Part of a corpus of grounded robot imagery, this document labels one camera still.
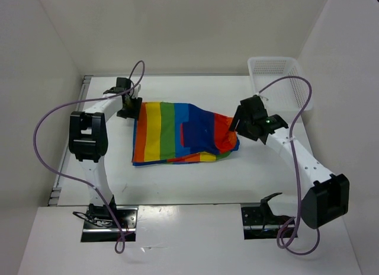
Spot rainbow striped shorts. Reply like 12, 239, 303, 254
132, 102, 240, 166

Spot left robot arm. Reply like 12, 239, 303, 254
69, 77, 142, 228

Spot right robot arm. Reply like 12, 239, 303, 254
229, 95, 350, 229

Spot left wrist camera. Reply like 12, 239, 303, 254
129, 85, 141, 99

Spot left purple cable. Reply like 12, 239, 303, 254
33, 60, 146, 254

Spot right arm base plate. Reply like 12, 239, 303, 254
241, 204, 290, 240

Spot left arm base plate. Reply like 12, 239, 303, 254
73, 206, 139, 242

